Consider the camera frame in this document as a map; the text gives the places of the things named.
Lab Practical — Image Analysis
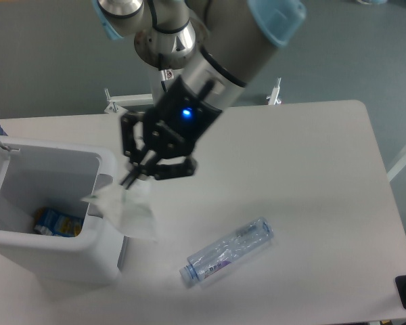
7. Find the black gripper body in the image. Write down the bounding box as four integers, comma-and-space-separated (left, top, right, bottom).
143, 78, 222, 159

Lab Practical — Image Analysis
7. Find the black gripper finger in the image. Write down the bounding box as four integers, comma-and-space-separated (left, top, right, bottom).
123, 154, 197, 188
120, 110, 156, 186

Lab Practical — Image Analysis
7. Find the white plastic wrapper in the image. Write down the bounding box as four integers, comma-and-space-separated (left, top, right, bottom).
81, 179, 158, 242

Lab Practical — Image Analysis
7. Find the clear plastic water bottle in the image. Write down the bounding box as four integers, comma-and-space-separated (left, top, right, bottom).
179, 217, 273, 287

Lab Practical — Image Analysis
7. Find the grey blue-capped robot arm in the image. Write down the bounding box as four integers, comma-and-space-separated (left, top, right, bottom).
92, 1, 307, 188

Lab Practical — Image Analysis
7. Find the white open trash can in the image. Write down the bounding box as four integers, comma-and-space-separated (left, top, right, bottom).
0, 136, 126, 284

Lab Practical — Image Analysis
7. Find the blue yellow snack packet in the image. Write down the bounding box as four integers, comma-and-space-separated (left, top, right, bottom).
33, 207, 84, 238

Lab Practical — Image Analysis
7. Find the black base cable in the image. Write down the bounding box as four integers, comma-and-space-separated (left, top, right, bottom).
157, 53, 168, 93

